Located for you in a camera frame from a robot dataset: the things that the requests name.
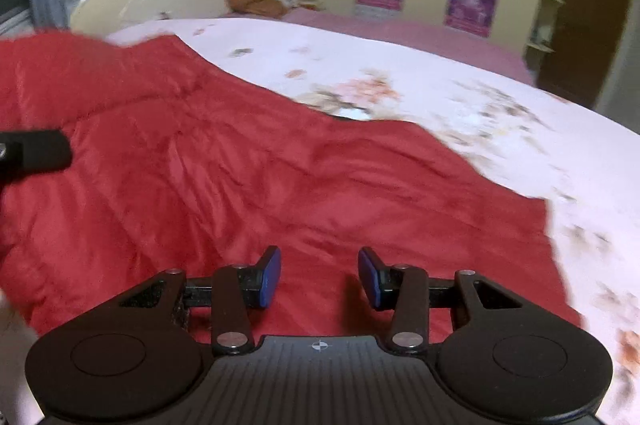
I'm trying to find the red padded jacket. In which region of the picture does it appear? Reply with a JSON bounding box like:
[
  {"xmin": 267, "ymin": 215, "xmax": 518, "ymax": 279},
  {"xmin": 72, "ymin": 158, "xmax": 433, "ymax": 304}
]
[{"xmin": 0, "ymin": 29, "xmax": 584, "ymax": 347}]

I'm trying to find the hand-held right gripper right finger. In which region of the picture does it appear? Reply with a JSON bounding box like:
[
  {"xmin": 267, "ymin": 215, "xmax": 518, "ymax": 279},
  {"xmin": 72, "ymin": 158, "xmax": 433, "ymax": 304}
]
[{"xmin": 357, "ymin": 246, "xmax": 527, "ymax": 354}]

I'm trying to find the brown wooden door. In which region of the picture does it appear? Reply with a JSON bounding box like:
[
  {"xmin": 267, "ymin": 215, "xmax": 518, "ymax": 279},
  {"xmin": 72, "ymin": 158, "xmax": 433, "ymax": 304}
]
[{"xmin": 537, "ymin": 0, "xmax": 639, "ymax": 106}]

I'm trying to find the bed with pink sheet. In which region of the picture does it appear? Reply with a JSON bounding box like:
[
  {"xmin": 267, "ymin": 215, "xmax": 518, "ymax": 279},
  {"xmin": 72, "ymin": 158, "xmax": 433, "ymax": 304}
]
[{"xmin": 0, "ymin": 17, "xmax": 640, "ymax": 425}]

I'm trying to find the brown plush toy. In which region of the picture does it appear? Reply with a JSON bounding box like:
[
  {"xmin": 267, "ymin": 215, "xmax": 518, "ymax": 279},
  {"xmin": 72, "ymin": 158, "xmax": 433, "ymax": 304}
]
[{"xmin": 226, "ymin": 0, "xmax": 292, "ymax": 19}]

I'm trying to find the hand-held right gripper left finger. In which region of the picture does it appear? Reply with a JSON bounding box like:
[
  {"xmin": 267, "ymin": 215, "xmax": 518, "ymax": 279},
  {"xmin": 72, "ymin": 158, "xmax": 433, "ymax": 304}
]
[{"xmin": 117, "ymin": 246, "xmax": 283, "ymax": 356}]

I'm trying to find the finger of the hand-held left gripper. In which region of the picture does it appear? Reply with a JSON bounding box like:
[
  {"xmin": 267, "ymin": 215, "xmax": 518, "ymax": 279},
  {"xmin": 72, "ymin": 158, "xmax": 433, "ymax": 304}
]
[{"xmin": 0, "ymin": 129, "xmax": 72, "ymax": 186}]

